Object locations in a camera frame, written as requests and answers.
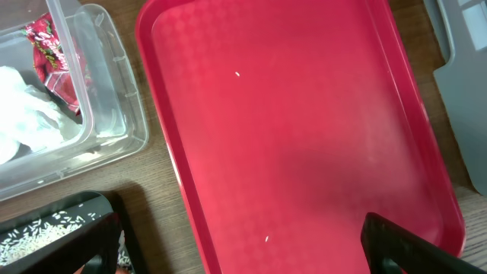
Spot black rectangular tray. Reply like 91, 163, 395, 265
1, 191, 148, 273

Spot red snack wrapper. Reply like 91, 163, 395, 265
21, 12, 81, 116

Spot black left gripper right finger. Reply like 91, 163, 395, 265
361, 212, 485, 274

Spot pile of white rice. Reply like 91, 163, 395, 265
0, 209, 132, 269

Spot clear plastic waste bin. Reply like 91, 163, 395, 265
1, 1, 148, 200

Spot red plastic tray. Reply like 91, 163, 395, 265
135, 0, 465, 274

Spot grey dishwasher rack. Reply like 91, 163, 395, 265
424, 0, 486, 195

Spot white tissue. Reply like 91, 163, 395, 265
1, 66, 81, 164

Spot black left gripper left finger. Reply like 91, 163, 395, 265
1, 212, 123, 274

